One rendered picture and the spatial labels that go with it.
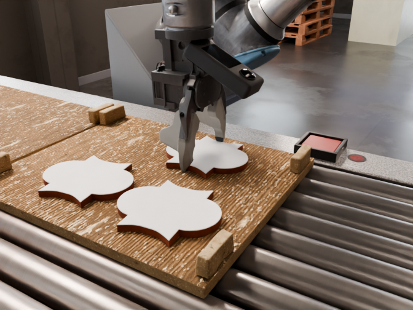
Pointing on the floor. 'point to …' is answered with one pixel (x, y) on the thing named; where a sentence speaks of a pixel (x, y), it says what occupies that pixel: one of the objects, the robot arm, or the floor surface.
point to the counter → (381, 21)
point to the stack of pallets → (311, 23)
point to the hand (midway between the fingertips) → (206, 155)
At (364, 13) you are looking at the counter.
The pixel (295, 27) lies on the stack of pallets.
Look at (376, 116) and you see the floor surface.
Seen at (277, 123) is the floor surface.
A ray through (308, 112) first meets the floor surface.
